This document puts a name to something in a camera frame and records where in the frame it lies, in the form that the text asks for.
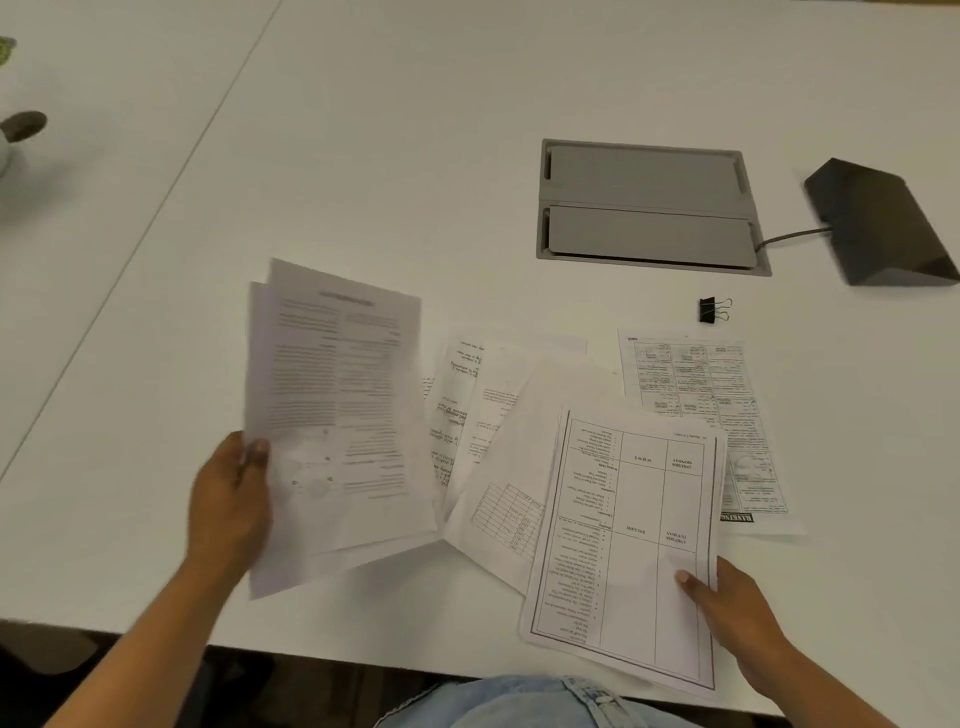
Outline person's left hand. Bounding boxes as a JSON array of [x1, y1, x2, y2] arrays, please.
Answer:
[[183, 431, 275, 579]]

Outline person's right hand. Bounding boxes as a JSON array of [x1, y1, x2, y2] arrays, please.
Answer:
[[674, 554, 789, 680]]

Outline faded print paper sheet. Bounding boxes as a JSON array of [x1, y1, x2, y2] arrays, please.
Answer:
[[243, 257, 444, 601]]

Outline pile of printed paper sheets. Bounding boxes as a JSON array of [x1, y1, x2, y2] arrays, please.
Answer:
[[243, 257, 808, 703]]

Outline grid paper sheet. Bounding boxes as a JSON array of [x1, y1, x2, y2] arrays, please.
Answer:
[[443, 358, 624, 598]]

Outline person's right forearm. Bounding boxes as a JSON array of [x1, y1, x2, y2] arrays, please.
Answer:
[[738, 637, 898, 728]]

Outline person's left forearm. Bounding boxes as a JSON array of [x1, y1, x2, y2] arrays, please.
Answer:
[[44, 554, 253, 728]]

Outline light blue jeans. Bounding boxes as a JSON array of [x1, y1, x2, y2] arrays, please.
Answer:
[[374, 673, 706, 728]]

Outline white table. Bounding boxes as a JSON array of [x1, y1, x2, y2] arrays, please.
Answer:
[[0, 0, 960, 718]]

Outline black wedge-shaped device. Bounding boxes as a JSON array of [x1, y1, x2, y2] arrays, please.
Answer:
[[803, 157, 960, 288]]

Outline grey cable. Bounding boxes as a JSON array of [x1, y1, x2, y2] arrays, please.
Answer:
[[753, 227, 832, 254]]

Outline grey flip-lid cable box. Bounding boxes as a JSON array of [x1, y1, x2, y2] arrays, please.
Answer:
[[536, 137, 774, 277]]

